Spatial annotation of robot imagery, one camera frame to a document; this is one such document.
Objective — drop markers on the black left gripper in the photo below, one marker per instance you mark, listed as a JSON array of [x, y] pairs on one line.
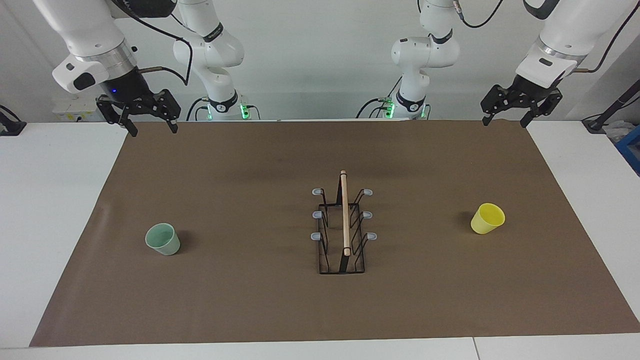
[[527, 92]]

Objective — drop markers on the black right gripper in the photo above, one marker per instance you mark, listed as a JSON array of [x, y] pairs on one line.
[[127, 90]]

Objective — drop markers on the yellow plastic cup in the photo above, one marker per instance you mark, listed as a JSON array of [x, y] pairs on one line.
[[485, 222]]

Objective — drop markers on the pale green plastic cup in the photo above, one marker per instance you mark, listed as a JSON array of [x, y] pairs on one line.
[[167, 245]]

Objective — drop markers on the black stand pole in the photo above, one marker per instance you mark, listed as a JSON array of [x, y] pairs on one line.
[[612, 107]]

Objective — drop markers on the clear plastic bag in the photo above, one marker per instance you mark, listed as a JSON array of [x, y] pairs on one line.
[[617, 131]]

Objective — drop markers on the blue box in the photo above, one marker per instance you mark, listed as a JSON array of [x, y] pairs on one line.
[[631, 150]]

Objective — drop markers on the brown table mat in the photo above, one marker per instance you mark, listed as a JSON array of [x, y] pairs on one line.
[[240, 290]]

